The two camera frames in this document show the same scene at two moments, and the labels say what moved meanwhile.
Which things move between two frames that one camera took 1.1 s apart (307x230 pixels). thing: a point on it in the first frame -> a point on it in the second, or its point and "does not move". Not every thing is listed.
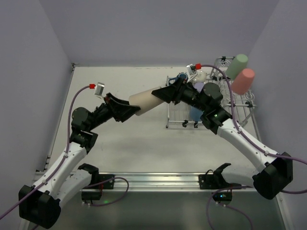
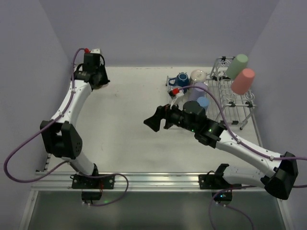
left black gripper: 110,105 -> 102,78
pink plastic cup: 242,82 does not move
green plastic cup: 237,64 does not move
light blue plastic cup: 195,114 -> 203,102
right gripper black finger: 170,94 -> 153,122
